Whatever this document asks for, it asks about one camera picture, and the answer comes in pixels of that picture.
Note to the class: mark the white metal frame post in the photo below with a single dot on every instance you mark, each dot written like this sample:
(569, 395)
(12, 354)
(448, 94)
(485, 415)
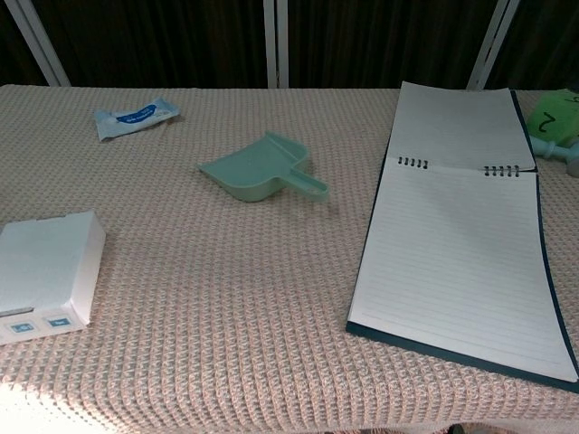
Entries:
(276, 43)
(38, 43)
(493, 43)

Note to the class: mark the teal plastic dustpan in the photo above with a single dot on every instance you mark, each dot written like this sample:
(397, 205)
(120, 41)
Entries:
(258, 169)

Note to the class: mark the white cardboard box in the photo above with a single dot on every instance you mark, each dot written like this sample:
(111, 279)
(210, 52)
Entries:
(43, 267)

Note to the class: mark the green numbered foam cube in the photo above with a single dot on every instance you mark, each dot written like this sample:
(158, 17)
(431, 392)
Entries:
(554, 115)

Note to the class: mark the blue white wet wipes pack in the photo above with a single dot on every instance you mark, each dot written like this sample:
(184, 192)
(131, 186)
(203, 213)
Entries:
(133, 118)

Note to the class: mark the dark green notebook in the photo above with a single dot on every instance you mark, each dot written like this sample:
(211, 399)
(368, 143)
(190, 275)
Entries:
(457, 253)

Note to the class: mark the pink knitted tablecloth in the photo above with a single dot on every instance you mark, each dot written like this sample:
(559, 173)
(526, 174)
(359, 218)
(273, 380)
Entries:
(226, 294)

